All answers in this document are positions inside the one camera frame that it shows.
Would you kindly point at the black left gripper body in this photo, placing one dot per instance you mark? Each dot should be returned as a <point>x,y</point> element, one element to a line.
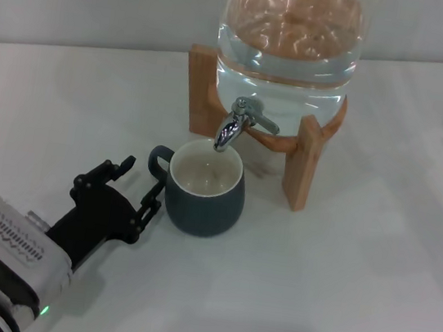
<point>90,222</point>

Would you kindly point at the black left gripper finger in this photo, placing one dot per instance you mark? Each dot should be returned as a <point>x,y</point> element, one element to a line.
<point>149,209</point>
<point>100,176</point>

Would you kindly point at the black ceramic cup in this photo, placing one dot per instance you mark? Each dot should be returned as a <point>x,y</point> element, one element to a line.
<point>203,209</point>

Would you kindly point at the chrome faucet with lever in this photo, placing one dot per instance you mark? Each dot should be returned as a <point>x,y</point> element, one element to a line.
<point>231,128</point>

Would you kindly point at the wooden jar stand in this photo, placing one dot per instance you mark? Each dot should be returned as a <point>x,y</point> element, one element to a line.
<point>306,165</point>

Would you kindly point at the clear glass water jar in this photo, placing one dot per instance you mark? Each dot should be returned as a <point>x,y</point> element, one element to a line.
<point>283,75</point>

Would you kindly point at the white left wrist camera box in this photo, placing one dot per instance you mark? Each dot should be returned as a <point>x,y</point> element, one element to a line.
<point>5,239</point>

